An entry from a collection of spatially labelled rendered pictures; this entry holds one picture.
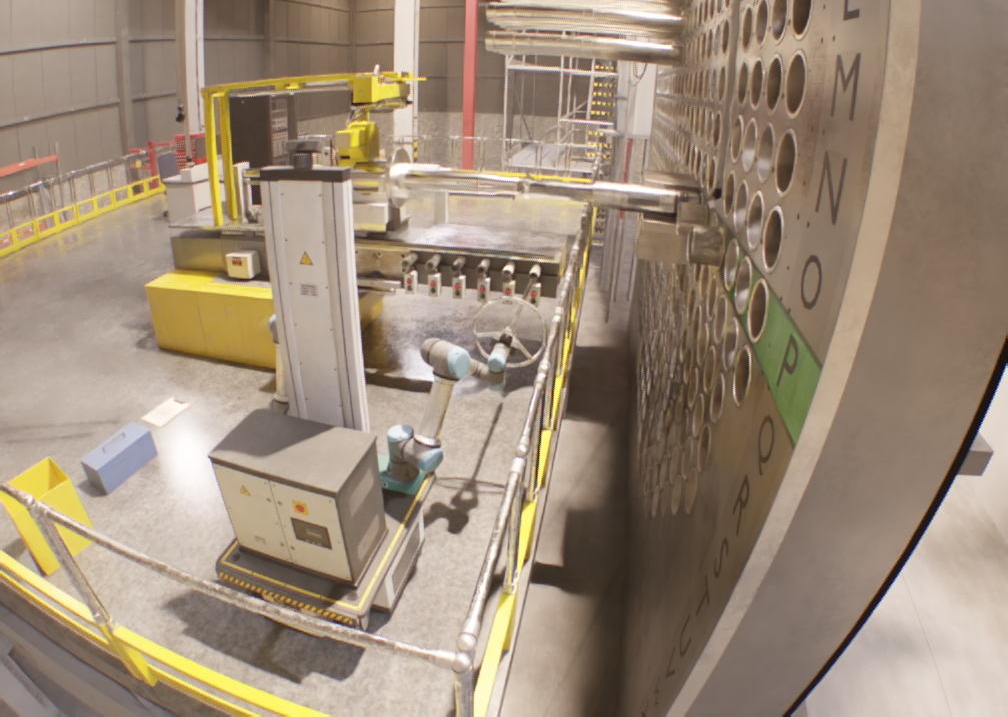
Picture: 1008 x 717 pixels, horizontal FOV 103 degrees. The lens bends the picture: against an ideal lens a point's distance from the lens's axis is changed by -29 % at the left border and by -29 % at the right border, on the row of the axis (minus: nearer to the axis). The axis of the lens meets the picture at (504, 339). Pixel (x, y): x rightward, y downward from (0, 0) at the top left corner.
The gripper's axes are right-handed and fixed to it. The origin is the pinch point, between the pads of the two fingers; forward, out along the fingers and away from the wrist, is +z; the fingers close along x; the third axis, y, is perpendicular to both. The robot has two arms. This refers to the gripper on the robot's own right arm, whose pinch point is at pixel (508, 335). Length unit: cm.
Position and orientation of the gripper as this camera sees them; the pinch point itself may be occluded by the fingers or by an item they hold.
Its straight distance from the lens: 275.1
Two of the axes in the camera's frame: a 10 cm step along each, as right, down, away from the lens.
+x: 9.2, 3.9, -0.1
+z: 1.9, -4.3, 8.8
